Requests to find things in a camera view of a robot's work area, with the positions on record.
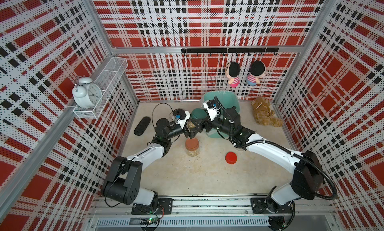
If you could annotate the white twin-bell alarm clock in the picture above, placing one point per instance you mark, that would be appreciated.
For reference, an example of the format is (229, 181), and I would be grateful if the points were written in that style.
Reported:
(86, 93)

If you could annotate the clear plastic bin liner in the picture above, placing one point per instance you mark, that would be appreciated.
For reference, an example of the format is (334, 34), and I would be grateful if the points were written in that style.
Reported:
(228, 99)

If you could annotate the white round device black top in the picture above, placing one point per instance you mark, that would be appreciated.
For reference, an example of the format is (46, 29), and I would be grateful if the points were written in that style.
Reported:
(179, 114)

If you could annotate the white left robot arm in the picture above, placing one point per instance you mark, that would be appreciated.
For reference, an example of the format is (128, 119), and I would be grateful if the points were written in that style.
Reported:
(123, 182)

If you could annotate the red jar lid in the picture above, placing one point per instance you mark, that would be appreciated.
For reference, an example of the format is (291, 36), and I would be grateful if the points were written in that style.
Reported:
(231, 158)

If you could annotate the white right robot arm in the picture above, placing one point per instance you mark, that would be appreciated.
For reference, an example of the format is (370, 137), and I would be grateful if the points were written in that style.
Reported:
(305, 167)

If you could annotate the tan teddy bear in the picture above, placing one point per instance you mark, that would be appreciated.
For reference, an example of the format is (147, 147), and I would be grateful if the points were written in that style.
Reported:
(263, 114)

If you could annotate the pink striped hanging doll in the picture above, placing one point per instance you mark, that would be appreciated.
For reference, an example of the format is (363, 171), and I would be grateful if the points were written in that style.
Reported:
(232, 74)

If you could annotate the black wall hook rail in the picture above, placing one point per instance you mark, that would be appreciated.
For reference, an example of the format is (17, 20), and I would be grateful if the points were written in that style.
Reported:
(261, 50)

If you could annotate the white wire mesh shelf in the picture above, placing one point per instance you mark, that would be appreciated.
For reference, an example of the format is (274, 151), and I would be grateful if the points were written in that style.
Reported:
(107, 80)

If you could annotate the blue striped hanging doll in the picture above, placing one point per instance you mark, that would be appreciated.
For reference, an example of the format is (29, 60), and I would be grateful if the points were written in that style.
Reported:
(257, 71)

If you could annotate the metal base rail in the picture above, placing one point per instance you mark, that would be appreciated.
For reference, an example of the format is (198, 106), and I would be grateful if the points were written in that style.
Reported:
(213, 212)

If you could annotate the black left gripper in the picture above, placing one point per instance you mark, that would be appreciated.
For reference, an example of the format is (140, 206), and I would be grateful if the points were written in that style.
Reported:
(191, 133)

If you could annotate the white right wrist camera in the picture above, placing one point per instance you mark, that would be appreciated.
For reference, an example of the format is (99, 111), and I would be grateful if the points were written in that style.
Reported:
(211, 108)

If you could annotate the green circuit board with wires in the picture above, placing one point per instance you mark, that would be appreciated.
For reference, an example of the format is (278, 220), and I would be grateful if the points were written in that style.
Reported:
(150, 224)

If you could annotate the green lid peanut jar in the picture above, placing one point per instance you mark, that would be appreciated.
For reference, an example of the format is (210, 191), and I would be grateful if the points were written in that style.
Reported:
(191, 126)

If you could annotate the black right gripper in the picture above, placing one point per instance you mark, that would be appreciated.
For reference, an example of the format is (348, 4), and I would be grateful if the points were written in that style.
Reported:
(208, 122)

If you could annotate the dark green jar lid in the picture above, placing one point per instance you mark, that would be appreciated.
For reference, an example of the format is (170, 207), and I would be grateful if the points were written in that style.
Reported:
(199, 114)

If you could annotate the orange lid peanut jar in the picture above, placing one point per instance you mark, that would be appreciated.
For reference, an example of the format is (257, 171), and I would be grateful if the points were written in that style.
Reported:
(192, 147)

